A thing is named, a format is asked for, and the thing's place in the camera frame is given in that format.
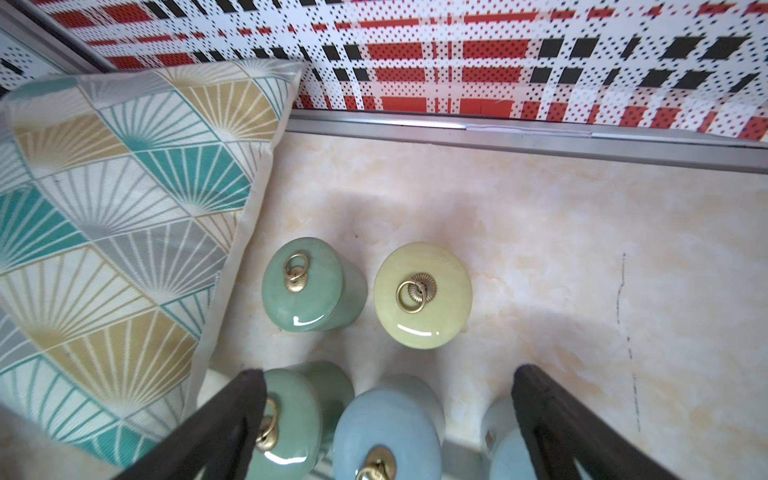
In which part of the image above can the blue-grey tea canister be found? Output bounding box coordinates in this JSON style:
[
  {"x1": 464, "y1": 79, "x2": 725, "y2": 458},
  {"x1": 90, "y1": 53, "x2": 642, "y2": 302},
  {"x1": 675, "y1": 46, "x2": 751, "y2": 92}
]
[
  {"x1": 332, "y1": 374, "x2": 445, "y2": 479},
  {"x1": 480, "y1": 396, "x2": 537, "y2": 480}
]

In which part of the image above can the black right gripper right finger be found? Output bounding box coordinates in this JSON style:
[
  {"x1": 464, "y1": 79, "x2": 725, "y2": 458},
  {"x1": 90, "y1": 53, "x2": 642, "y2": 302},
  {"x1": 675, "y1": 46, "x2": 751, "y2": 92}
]
[{"x1": 511, "y1": 364, "x2": 676, "y2": 479}]

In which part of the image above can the geometric fan pattern pillow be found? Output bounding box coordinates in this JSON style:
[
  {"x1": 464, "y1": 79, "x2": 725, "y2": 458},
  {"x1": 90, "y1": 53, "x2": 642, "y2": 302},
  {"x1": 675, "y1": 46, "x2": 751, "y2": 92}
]
[{"x1": 1, "y1": 58, "x2": 305, "y2": 468}]

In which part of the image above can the dark green tea canister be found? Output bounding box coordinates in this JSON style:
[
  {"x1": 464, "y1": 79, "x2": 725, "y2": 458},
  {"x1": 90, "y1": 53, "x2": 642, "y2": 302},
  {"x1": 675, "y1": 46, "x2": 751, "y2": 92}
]
[
  {"x1": 246, "y1": 361, "x2": 355, "y2": 479},
  {"x1": 261, "y1": 237, "x2": 368, "y2": 332}
]

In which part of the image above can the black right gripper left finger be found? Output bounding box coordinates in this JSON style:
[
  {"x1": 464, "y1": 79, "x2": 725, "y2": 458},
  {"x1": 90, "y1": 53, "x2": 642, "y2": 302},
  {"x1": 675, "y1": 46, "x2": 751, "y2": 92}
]
[{"x1": 117, "y1": 369, "x2": 267, "y2": 479}]

